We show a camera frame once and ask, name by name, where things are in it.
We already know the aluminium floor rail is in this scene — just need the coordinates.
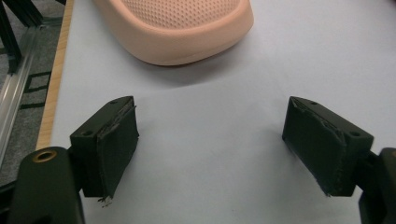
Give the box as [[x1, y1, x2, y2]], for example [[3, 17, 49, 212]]
[[0, 24, 40, 169]]

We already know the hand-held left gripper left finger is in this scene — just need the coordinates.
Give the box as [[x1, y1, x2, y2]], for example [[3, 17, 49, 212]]
[[69, 95, 140, 208]]

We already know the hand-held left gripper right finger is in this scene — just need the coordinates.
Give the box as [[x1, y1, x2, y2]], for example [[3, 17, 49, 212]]
[[281, 95, 375, 198]]

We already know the black metal stand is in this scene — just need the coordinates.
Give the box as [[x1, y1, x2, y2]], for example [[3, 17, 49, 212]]
[[0, 0, 68, 76]]

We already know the pink slipper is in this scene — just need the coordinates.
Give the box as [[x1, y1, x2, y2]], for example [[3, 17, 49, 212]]
[[92, 0, 255, 67]]

